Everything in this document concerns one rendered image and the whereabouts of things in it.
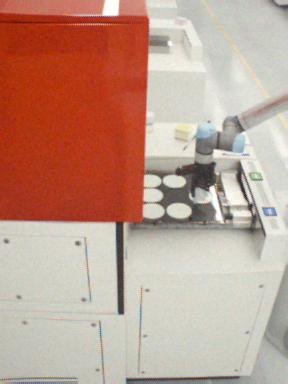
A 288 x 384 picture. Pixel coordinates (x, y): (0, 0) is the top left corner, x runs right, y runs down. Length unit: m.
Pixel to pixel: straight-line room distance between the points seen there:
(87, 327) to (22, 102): 0.87
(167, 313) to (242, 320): 0.34
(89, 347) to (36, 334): 0.21
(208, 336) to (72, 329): 0.67
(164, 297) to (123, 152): 0.80
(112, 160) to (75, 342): 0.79
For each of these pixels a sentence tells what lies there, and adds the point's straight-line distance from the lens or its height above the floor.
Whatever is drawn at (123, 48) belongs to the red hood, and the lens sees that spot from 1.11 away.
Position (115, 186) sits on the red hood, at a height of 1.35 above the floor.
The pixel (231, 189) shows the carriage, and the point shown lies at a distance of 2.15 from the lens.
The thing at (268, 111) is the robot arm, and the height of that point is 1.33.
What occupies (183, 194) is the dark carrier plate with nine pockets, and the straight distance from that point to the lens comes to 2.05.
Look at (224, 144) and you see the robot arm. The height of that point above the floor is 1.22.
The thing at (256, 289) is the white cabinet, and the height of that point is 0.72.
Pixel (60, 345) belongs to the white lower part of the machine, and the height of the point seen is 0.62.
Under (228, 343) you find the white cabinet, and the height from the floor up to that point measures 0.36.
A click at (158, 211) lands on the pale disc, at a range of 1.94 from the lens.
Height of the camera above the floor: 2.06
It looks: 35 degrees down
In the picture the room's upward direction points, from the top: 2 degrees clockwise
